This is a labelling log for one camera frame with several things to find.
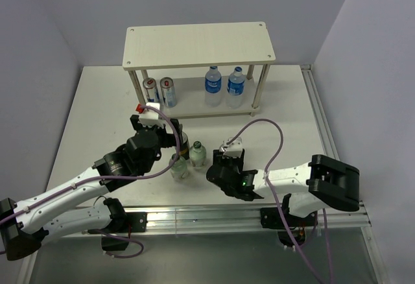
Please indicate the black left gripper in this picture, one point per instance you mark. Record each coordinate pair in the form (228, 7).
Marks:
(168, 139)

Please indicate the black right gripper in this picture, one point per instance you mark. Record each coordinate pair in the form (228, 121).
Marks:
(219, 158)

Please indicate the Pocari Sweat bottle blue cap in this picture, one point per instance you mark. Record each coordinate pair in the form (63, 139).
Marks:
(235, 88)

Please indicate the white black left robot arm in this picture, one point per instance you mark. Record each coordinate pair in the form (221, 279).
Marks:
(27, 225)

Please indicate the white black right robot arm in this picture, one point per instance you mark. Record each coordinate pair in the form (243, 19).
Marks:
(323, 182)

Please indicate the white two-tier wooden shelf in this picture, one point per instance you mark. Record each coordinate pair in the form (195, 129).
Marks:
(185, 52)

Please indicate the clear glass bottle green cap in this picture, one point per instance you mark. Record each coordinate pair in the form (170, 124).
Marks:
(197, 154)

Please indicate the blue silver energy can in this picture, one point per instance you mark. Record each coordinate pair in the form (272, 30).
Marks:
(168, 92)
(151, 90)

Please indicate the dark can silver top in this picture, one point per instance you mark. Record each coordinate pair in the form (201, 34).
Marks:
(184, 146)

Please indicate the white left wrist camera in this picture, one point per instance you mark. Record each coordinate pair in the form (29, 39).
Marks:
(148, 117)

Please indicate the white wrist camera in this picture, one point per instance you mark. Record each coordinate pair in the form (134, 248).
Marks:
(232, 148)
(148, 117)

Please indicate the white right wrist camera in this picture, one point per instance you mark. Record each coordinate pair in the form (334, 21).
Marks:
(232, 148)

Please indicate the aluminium mounting rail frame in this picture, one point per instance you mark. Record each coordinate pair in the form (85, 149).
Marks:
(99, 121)

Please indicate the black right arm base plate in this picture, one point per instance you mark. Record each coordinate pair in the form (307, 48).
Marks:
(271, 219)

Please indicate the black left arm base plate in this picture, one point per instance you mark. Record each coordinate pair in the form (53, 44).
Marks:
(136, 222)

